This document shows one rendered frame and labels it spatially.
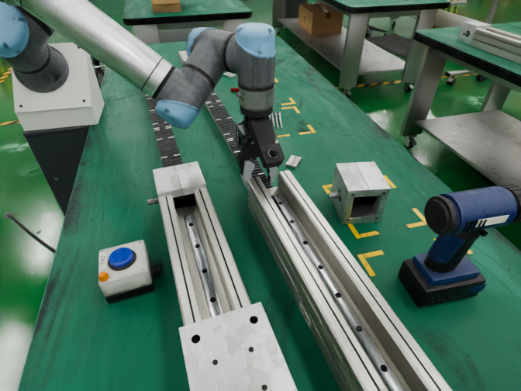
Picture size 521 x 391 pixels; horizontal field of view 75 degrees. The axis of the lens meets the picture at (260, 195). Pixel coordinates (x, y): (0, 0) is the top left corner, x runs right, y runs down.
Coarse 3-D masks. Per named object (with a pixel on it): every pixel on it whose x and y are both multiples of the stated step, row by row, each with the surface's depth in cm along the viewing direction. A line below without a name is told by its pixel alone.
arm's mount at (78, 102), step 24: (72, 48) 108; (72, 72) 107; (24, 96) 104; (48, 96) 105; (72, 96) 106; (96, 96) 114; (24, 120) 105; (48, 120) 107; (72, 120) 108; (96, 120) 110
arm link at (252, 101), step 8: (240, 88) 68; (272, 88) 68; (240, 96) 70; (248, 96) 67; (256, 96) 67; (264, 96) 67; (272, 96) 69; (240, 104) 70; (248, 104) 68; (256, 104) 68; (264, 104) 68; (272, 104) 70
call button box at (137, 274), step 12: (108, 252) 60; (144, 252) 60; (108, 264) 58; (132, 264) 58; (144, 264) 58; (120, 276) 56; (132, 276) 57; (144, 276) 58; (108, 288) 56; (120, 288) 57; (132, 288) 58; (144, 288) 59; (108, 300) 58; (120, 300) 59
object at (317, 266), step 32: (256, 192) 70; (288, 192) 72; (288, 224) 66; (320, 224) 62; (288, 256) 57; (320, 256) 61; (352, 256) 56; (320, 288) 51; (352, 288) 53; (320, 320) 50; (352, 320) 50; (384, 320) 47; (352, 352) 44; (384, 352) 48; (416, 352) 44; (352, 384) 44; (384, 384) 41; (416, 384) 43
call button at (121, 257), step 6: (114, 252) 58; (120, 252) 58; (126, 252) 58; (132, 252) 59; (114, 258) 57; (120, 258) 57; (126, 258) 57; (132, 258) 58; (114, 264) 57; (120, 264) 57; (126, 264) 57
